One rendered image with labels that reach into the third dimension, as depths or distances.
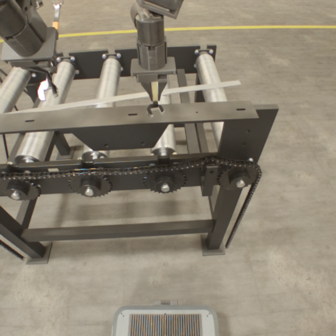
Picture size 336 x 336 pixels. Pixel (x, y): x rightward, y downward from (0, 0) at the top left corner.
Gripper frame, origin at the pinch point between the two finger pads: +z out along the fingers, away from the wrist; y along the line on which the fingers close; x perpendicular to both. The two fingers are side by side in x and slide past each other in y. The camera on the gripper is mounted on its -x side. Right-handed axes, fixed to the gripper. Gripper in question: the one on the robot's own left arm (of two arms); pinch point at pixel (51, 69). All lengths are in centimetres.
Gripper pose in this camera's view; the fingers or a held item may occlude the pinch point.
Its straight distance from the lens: 63.1
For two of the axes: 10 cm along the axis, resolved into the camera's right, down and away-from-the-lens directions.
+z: 0.2, 1.5, 9.9
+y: -10.0, 0.1, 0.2
